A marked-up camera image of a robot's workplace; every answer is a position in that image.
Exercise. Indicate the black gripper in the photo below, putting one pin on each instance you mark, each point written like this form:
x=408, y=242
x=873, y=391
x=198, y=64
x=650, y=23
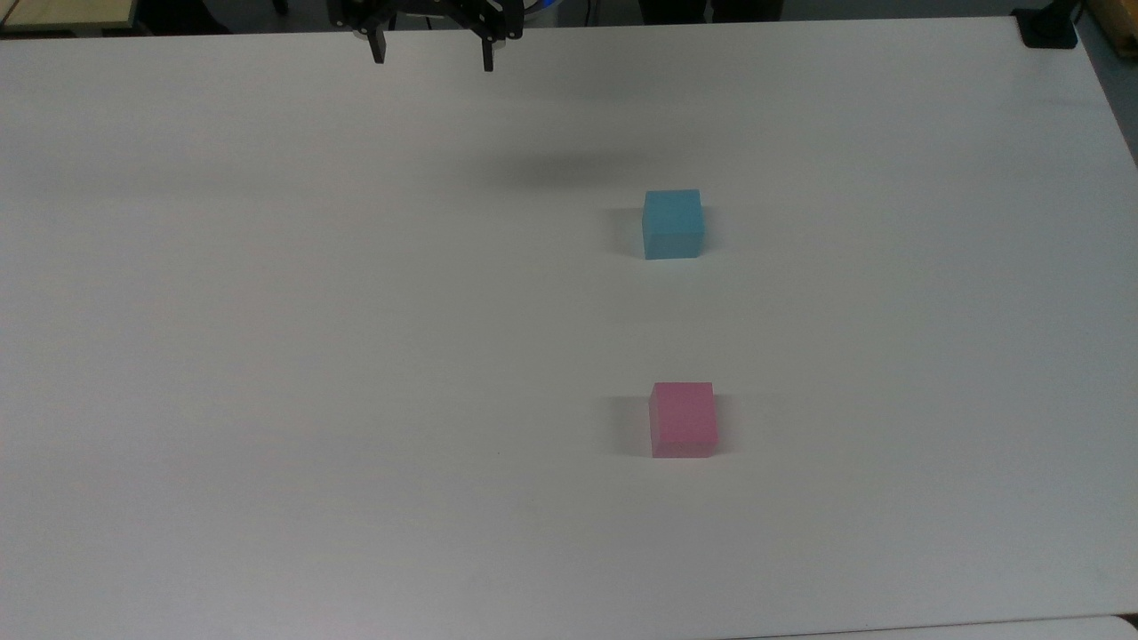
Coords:
x=427, y=9

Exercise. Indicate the wooden desk board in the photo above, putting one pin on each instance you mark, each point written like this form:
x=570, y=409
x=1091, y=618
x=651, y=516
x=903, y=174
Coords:
x=62, y=12

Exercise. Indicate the wooden crate edge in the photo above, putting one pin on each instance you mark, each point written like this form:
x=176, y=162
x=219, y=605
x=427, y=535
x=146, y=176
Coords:
x=1116, y=22

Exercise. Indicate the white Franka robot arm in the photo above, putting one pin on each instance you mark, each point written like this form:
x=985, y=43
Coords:
x=540, y=4

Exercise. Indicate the pink foam cube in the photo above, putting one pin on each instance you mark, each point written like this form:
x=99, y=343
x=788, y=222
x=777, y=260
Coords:
x=683, y=422

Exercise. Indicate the black table clamp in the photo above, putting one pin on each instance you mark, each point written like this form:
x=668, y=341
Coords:
x=1047, y=28

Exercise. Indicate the blue foam cube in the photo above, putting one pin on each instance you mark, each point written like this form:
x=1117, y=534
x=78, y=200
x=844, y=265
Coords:
x=673, y=227

